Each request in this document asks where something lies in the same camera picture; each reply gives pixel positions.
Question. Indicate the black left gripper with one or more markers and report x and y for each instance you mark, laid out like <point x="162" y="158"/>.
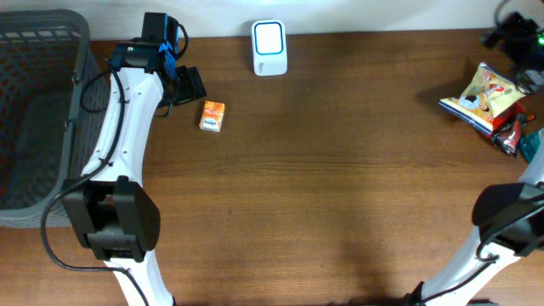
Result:
<point x="187" y="85"/>

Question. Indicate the small orange box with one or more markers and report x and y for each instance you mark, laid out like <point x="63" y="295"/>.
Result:
<point x="212" y="116"/>

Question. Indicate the cream chips bag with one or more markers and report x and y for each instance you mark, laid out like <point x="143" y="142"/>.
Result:
<point x="485" y="101"/>

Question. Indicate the red snack bag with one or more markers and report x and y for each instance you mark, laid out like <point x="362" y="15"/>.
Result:
<point x="508" y="117"/>

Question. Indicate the black orange snack packet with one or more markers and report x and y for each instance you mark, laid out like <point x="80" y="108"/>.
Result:
<point x="507" y="138"/>

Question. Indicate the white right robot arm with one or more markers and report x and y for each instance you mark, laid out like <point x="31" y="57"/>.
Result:
<point x="507" y="218"/>

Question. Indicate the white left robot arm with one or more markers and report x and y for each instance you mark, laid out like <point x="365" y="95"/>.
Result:
<point x="107" y="206"/>

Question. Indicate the white barcode scanner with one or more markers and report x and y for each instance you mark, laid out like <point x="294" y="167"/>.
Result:
<point x="269" y="49"/>

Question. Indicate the dark grey plastic basket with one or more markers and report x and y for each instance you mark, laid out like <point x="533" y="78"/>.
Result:
<point x="50" y="90"/>

